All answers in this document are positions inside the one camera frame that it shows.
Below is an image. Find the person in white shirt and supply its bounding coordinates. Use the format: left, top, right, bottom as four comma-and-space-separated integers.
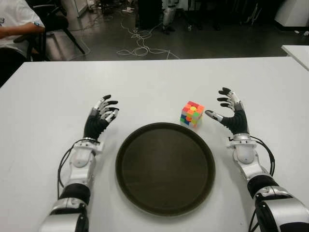
0, 0, 46, 88

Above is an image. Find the white cabinet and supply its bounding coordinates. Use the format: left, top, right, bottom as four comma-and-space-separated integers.
275, 0, 309, 27

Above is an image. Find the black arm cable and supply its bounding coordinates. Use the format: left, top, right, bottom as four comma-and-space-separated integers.
57, 139, 83, 196
250, 136, 276, 177

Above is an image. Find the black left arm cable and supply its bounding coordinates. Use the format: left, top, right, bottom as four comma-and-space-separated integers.
57, 139, 83, 196

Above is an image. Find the grey metal frame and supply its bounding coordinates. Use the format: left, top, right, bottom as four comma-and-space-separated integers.
245, 1, 263, 25

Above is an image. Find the silver humanoid robot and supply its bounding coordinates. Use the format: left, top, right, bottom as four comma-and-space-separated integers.
162, 0, 178, 34

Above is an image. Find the dark brown round plate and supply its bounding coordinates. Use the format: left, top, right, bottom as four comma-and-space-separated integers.
115, 122, 216, 217

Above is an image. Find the black office chair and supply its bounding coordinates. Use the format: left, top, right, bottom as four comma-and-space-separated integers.
14, 3, 86, 61

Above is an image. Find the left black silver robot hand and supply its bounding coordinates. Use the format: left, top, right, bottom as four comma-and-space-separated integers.
83, 94, 120, 143

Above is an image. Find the white side table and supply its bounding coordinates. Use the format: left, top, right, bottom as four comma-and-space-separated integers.
281, 44, 309, 71

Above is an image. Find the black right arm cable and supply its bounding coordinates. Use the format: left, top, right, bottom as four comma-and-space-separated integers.
250, 136, 276, 177

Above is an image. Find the white board panel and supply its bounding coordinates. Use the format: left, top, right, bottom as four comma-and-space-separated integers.
72, 0, 90, 17

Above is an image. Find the white floor cable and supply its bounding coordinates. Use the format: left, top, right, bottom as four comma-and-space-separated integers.
116, 18, 181, 60

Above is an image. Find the multicoloured Rubik's cube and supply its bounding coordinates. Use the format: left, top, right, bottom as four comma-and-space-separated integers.
180, 101, 205, 129

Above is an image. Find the black tall column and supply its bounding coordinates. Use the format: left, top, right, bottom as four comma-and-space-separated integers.
137, 0, 165, 29

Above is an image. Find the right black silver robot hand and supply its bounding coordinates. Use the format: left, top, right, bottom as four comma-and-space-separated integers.
204, 87, 249, 135

